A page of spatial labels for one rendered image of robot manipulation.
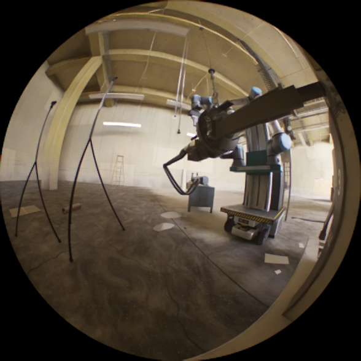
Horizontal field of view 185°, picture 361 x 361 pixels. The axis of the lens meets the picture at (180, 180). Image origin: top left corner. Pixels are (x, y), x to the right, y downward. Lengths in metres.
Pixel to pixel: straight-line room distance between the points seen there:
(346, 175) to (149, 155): 8.33
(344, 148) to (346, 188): 0.09
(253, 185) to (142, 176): 7.35
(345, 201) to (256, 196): 1.29
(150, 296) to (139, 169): 7.81
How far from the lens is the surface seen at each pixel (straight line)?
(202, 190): 2.19
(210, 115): 0.64
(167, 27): 3.25
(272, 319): 0.52
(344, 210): 0.36
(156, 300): 0.68
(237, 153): 1.44
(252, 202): 1.55
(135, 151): 8.30
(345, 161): 0.37
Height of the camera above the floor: 0.60
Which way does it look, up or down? level
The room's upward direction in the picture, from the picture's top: 4 degrees clockwise
